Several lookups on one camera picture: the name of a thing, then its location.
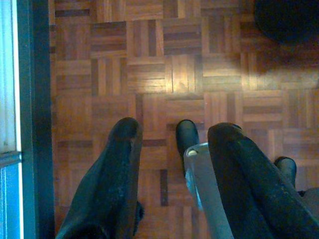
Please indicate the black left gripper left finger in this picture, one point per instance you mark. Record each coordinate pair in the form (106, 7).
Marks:
(112, 179)

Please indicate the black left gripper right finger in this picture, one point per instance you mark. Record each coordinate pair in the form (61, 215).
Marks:
(254, 189)

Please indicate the silver robot left leg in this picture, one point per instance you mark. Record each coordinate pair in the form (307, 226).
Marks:
(204, 184)

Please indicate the black trash bin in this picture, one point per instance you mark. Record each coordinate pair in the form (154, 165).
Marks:
(289, 20)

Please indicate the window with dark frame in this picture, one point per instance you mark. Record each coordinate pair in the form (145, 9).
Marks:
(37, 99)

